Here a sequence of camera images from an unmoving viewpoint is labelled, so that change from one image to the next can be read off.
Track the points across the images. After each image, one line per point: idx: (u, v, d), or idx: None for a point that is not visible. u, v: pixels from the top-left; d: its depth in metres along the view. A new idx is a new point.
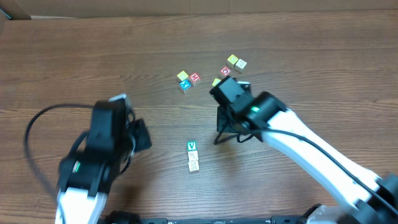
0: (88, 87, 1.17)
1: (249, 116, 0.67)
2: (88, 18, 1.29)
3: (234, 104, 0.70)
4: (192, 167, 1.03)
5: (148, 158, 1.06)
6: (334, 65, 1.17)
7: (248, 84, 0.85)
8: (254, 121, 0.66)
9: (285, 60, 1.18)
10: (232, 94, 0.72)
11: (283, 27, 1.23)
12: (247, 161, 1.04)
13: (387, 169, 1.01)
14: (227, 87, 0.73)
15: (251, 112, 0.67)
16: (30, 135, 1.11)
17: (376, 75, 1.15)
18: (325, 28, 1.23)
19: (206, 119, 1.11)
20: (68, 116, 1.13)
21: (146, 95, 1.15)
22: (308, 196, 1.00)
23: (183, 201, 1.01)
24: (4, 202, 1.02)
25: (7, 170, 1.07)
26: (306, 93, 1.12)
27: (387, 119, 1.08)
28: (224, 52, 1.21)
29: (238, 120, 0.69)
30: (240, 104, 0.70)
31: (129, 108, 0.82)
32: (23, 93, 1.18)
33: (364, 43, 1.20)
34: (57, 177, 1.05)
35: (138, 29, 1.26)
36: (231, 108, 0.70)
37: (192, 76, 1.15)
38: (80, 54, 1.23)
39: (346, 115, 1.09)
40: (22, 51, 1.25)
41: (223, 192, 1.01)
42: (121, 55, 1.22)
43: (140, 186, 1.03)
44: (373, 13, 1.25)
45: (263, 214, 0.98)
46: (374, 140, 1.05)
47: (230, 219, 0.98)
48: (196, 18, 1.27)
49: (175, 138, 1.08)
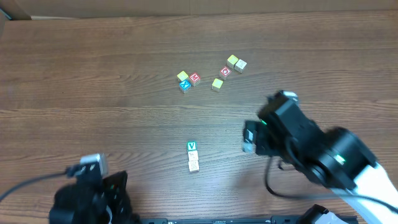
0: (88, 87, 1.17)
1: (324, 161, 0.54)
2: (89, 18, 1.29)
3: (296, 138, 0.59)
4: (192, 167, 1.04)
5: (148, 158, 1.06)
6: (334, 65, 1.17)
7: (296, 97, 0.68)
8: (333, 172, 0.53)
9: (285, 60, 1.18)
10: (293, 126, 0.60)
11: (283, 27, 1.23)
12: (247, 161, 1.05)
13: (387, 169, 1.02)
14: (286, 114, 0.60)
15: (329, 157, 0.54)
16: (30, 135, 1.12)
17: (377, 75, 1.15)
18: (326, 28, 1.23)
19: (206, 119, 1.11)
20: (68, 116, 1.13)
21: (146, 95, 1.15)
22: (308, 196, 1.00)
23: (183, 201, 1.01)
24: (4, 202, 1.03)
25: (8, 170, 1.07)
26: (306, 93, 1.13)
27: (387, 119, 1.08)
28: (224, 52, 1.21)
29: (308, 164, 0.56)
30: (302, 138, 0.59)
31: (100, 183, 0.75)
32: (23, 93, 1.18)
33: (364, 43, 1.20)
34: (57, 177, 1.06)
35: (138, 29, 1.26)
36: (293, 142, 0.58)
37: (192, 76, 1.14)
38: (79, 54, 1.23)
39: (345, 115, 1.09)
40: (22, 51, 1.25)
41: (223, 192, 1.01)
42: (122, 55, 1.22)
43: (140, 186, 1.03)
44: (374, 13, 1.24)
45: (263, 214, 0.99)
46: (374, 141, 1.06)
47: (230, 219, 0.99)
48: (196, 18, 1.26)
49: (175, 138, 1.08)
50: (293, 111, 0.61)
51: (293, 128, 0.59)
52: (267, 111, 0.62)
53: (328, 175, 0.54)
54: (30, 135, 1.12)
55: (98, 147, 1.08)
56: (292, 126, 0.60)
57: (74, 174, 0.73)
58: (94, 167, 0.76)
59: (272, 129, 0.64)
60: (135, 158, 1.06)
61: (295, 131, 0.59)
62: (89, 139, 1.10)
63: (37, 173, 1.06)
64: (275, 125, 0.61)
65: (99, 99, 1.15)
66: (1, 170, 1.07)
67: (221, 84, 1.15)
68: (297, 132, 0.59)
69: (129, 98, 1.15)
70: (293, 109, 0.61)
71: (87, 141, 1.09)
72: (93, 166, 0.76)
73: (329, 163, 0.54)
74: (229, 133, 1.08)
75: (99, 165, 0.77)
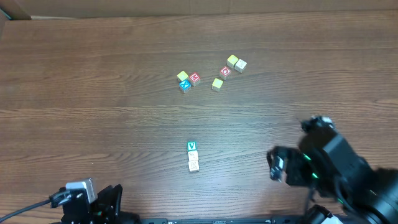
0: (88, 87, 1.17)
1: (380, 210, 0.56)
2: (89, 18, 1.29)
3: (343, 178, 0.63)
4: (192, 167, 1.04)
5: (148, 158, 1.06)
6: (334, 65, 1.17)
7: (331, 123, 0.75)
8: (388, 219, 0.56)
9: (285, 60, 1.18)
10: (341, 164, 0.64)
11: (283, 27, 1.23)
12: (247, 161, 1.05)
13: None
14: (335, 152, 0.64)
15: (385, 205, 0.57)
16: (30, 135, 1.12)
17: (377, 75, 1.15)
18: (326, 28, 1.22)
19: (206, 119, 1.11)
20: (68, 116, 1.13)
21: (146, 95, 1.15)
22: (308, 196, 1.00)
23: (183, 201, 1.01)
24: (4, 202, 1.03)
25: (8, 170, 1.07)
26: (306, 93, 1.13)
27: (387, 119, 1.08)
28: (224, 52, 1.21)
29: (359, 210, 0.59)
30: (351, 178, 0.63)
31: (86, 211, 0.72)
32: (23, 93, 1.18)
33: (364, 43, 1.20)
34: (57, 177, 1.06)
35: (138, 29, 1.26)
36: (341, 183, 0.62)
37: (192, 76, 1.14)
38: (79, 54, 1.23)
39: (345, 115, 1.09)
40: (22, 51, 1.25)
41: (223, 192, 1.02)
42: (122, 55, 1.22)
43: (140, 186, 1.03)
44: (374, 12, 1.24)
45: (263, 214, 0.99)
46: (374, 141, 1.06)
47: (230, 219, 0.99)
48: (196, 18, 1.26)
49: (175, 138, 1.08)
50: (344, 149, 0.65)
51: (341, 167, 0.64)
52: (311, 147, 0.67)
53: (382, 221, 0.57)
54: (30, 135, 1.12)
55: (98, 147, 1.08)
56: (341, 165, 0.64)
57: (60, 202, 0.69)
58: (81, 195, 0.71)
59: (318, 163, 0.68)
60: (135, 158, 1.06)
61: (344, 171, 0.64)
62: (90, 139, 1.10)
63: (37, 173, 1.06)
64: (321, 161, 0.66)
65: (100, 99, 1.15)
66: (2, 170, 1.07)
67: (221, 84, 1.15)
68: (346, 172, 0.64)
69: (129, 98, 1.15)
70: (342, 147, 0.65)
71: (87, 141, 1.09)
72: (80, 195, 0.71)
73: (385, 211, 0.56)
74: (229, 133, 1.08)
75: (86, 192, 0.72)
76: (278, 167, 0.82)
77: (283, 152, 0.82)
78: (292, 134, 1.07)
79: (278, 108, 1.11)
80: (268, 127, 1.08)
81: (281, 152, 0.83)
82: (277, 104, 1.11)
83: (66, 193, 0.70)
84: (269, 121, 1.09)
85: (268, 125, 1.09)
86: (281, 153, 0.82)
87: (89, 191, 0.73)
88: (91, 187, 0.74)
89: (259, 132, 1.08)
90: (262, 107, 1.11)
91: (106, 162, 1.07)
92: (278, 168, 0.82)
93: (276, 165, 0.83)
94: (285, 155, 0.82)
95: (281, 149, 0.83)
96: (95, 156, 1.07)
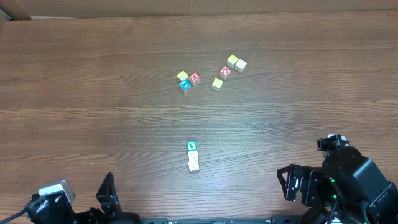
0: (88, 87, 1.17)
1: None
2: (89, 18, 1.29)
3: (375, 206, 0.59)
4: (192, 167, 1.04)
5: (147, 158, 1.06)
6: (334, 65, 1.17)
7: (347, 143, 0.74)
8: None
9: (285, 60, 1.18)
10: (372, 191, 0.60)
11: (283, 27, 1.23)
12: (247, 161, 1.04)
13: (387, 169, 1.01)
14: (364, 177, 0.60)
15: None
16: (30, 135, 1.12)
17: (377, 75, 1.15)
18: (325, 28, 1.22)
19: (206, 119, 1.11)
20: (68, 116, 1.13)
21: (146, 95, 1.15)
22: None
23: (183, 201, 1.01)
24: (4, 203, 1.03)
25: (8, 169, 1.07)
26: (306, 93, 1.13)
27: (387, 119, 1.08)
28: (224, 52, 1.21)
29: None
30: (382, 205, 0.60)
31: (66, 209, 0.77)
32: (23, 93, 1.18)
33: (364, 43, 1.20)
34: (56, 177, 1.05)
35: (138, 29, 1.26)
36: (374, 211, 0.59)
37: (192, 76, 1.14)
38: (80, 54, 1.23)
39: (345, 115, 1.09)
40: (22, 51, 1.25)
41: (223, 192, 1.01)
42: (122, 55, 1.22)
43: (140, 186, 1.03)
44: (374, 13, 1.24)
45: (263, 214, 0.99)
46: (374, 141, 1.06)
47: (230, 219, 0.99)
48: (196, 18, 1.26)
49: (175, 138, 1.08)
50: (374, 175, 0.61)
51: (372, 193, 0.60)
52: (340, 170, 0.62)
53: None
54: (30, 135, 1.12)
55: (98, 147, 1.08)
56: (370, 190, 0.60)
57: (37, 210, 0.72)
58: (60, 198, 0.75)
59: (342, 186, 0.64)
60: (135, 158, 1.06)
61: (373, 197, 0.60)
62: (89, 139, 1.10)
63: (37, 173, 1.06)
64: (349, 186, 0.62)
65: (99, 99, 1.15)
66: (1, 170, 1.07)
67: (221, 84, 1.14)
68: (375, 196, 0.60)
69: (129, 98, 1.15)
70: (372, 172, 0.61)
71: (87, 141, 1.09)
72: (58, 198, 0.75)
73: None
74: (229, 133, 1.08)
75: (64, 193, 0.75)
76: (294, 186, 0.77)
77: (300, 172, 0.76)
78: (291, 134, 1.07)
79: (278, 108, 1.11)
80: (268, 127, 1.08)
81: (298, 171, 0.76)
82: (277, 104, 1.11)
83: (41, 200, 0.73)
84: (269, 121, 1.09)
85: (268, 125, 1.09)
86: (298, 172, 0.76)
87: (67, 192, 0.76)
88: (68, 187, 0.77)
89: (259, 132, 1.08)
90: (262, 107, 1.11)
91: (106, 162, 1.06)
92: (293, 188, 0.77)
93: (291, 185, 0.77)
94: (302, 173, 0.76)
95: (298, 169, 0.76)
96: (95, 156, 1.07)
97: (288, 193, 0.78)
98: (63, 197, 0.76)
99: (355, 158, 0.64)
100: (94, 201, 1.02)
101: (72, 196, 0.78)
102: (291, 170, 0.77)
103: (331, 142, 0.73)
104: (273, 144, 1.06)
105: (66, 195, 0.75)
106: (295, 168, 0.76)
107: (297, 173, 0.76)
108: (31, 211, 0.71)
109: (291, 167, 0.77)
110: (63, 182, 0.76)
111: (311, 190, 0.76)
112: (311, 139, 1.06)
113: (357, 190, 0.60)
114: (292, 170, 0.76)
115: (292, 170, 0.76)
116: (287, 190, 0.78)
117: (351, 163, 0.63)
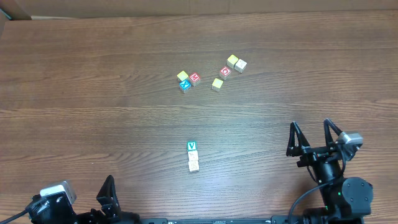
0: (88, 87, 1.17)
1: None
2: (89, 18, 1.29)
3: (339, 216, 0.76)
4: (192, 167, 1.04)
5: (148, 158, 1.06)
6: (334, 65, 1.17)
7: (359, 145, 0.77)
8: None
9: (285, 60, 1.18)
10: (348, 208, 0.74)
11: (283, 27, 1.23)
12: (247, 161, 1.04)
13: (387, 169, 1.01)
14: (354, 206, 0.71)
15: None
16: (30, 134, 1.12)
17: (377, 75, 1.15)
18: (325, 28, 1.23)
19: (206, 118, 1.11)
20: (68, 116, 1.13)
21: (146, 95, 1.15)
22: (308, 196, 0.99)
23: (183, 201, 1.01)
24: (4, 203, 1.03)
25: (8, 169, 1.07)
26: (306, 93, 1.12)
27: (387, 119, 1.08)
28: (224, 52, 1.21)
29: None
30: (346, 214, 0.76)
31: (65, 210, 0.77)
32: (23, 93, 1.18)
33: (364, 43, 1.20)
34: (56, 177, 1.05)
35: (138, 29, 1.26)
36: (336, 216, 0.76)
37: (192, 76, 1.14)
38: (80, 55, 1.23)
39: (345, 115, 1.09)
40: (22, 51, 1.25)
41: (223, 192, 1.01)
42: (122, 55, 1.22)
43: (140, 186, 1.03)
44: (373, 13, 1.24)
45: (263, 214, 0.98)
46: (374, 140, 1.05)
47: (230, 219, 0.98)
48: (196, 18, 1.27)
49: (175, 138, 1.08)
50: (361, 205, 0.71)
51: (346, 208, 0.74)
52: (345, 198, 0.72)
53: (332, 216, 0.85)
54: (30, 135, 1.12)
55: (98, 147, 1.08)
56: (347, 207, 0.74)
57: (38, 210, 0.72)
58: (61, 198, 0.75)
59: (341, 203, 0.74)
60: (135, 158, 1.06)
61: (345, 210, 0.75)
62: (89, 139, 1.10)
63: (37, 173, 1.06)
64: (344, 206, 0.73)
65: (99, 99, 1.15)
66: (2, 170, 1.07)
67: (221, 84, 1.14)
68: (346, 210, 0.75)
69: (129, 98, 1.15)
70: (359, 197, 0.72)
71: (87, 141, 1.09)
72: (60, 198, 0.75)
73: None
74: (229, 133, 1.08)
75: (66, 195, 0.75)
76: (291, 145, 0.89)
77: (308, 147, 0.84)
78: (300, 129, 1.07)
79: (278, 108, 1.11)
80: (268, 127, 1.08)
81: (307, 145, 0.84)
82: (277, 104, 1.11)
83: (43, 200, 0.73)
84: (269, 121, 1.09)
85: (268, 125, 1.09)
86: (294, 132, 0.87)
87: (69, 193, 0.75)
88: (69, 188, 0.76)
89: (259, 132, 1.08)
90: (262, 107, 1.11)
91: (106, 162, 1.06)
92: (292, 147, 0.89)
93: (291, 144, 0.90)
94: (313, 152, 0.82)
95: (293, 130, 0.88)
96: (95, 156, 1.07)
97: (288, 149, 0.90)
98: (64, 198, 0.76)
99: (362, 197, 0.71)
100: (94, 201, 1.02)
101: (73, 197, 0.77)
102: (302, 141, 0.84)
103: (345, 147, 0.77)
104: (273, 144, 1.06)
105: (68, 195, 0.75)
106: (294, 126, 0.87)
107: (306, 150, 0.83)
108: (32, 212, 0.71)
109: (294, 125, 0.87)
110: (64, 183, 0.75)
111: (305, 161, 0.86)
112: (311, 139, 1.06)
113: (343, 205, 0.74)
114: (302, 141, 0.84)
115: (301, 142, 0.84)
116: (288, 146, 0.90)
117: (360, 200, 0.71)
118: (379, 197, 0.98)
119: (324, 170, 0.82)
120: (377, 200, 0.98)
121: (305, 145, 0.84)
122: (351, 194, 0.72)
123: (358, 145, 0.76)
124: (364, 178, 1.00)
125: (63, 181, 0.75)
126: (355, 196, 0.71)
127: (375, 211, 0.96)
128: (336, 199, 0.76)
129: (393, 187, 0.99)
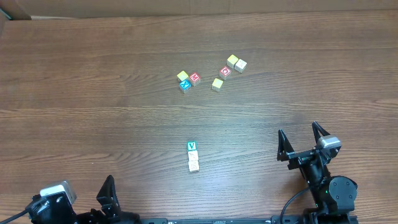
0: (88, 87, 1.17)
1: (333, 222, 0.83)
2: (89, 18, 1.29)
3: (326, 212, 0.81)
4: (192, 167, 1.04)
5: (148, 158, 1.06)
6: (334, 65, 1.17)
7: (338, 147, 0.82)
8: None
9: (285, 60, 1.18)
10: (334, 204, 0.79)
11: (283, 27, 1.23)
12: (247, 161, 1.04)
13: (387, 169, 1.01)
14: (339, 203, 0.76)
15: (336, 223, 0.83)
16: (30, 134, 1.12)
17: (377, 75, 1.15)
18: (325, 28, 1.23)
19: (206, 118, 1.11)
20: (68, 116, 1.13)
21: (146, 95, 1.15)
22: (309, 196, 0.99)
23: (183, 201, 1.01)
24: (4, 203, 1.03)
25: (8, 169, 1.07)
26: (306, 93, 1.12)
27: (387, 119, 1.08)
28: (224, 52, 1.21)
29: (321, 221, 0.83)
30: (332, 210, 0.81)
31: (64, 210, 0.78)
32: (23, 93, 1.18)
33: (364, 43, 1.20)
34: (56, 177, 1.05)
35: (138, 29, 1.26)
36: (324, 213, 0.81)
37: (192, 76, 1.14)
38: (80, 55, 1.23)
39: (345, 115, 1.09)
40: (22, 51, 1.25)
41: (223, 192, 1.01)
42: (122, 55, 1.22)
43: (140, 186, 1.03)
44: (373, 13, 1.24)
45: (263, 214, 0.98)
46: (374, 141, 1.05)
47: (230, 219, 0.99)
48: (196, 18, 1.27)
49: (175, 138, 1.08)
50: (346, 201, 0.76)
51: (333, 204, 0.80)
52: (331, 196, 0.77)
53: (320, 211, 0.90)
54: (30, 135, 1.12)
55: (98, 147, 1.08)
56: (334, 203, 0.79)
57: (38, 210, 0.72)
58: (61, 198, 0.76)
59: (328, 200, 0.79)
60: (135, 158, 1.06)
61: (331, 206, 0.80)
62: (89, 139, 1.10)
63: (37, 173, 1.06)
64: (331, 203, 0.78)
65: (100, 99, 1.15)
66: (2, 170, 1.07)
67: (221, 84, 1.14)
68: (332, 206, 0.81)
69: (129, 98, 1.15)
70: (344, 195, 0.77)
71: (87, 141, 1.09)
72: (60, 198, 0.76)
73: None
74: (229, 133, 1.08)
75: (66, 195, 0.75)
76: (280, 151, 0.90)
77: (293, 153, 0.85)
78: (300, 129, 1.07)
79: (278, 108, 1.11)
80: (268, 127, 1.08)
81: (291, 150, 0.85)
82: (277, 104, 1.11)
83: (43, 200, 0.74)
84: (269, 121, 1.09)
85: (268, 125, 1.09)
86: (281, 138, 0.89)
87: (68, 193, 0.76)
88: (69, 188, 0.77)
89: (259, 132, 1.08)
90: (262, 107, 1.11)
91: (106, 162, 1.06)
92: (280, 153, 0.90)
93: (280, 150, 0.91)
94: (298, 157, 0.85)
95: (280, 136, 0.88)
96: (95, 156, 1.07)
97: (278, 155, 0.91)
98: (64, 198, 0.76)
99: (344, 195, 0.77)
100: (94, 201, 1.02)
101: (73, 197, 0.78)
102: (287, 148, 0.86)
103: (327, 150, 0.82)
104: (273, 144, 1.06)
105: (68, 195, 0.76)
106: (280, 132, 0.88)
107: (291, 156, 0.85)
108: (32, 212, 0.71)
109: (280, 132, 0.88)
110: (64, 183, 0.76)
111: (293, 164, 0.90)
112: (311, 139, 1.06)
113: (330, 202, 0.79)
114: (287, 147, 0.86)
115: (286, 149, 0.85)
116: (278, 152, 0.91)
117: (345, 196, 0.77)
118: (378, 197, 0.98)
119: (311, 172, 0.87)
120: (377, 200, 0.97)
121: (289, 152, 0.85)
122: (337, 192, 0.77)
123: (337, 147, 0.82)
124: (364, 178, 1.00)
125: (62, 181, 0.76)
126: (341, 194, 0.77)
127: (375, 211, 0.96)
128: (324, 196, 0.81)
129: (393, 186, 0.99)
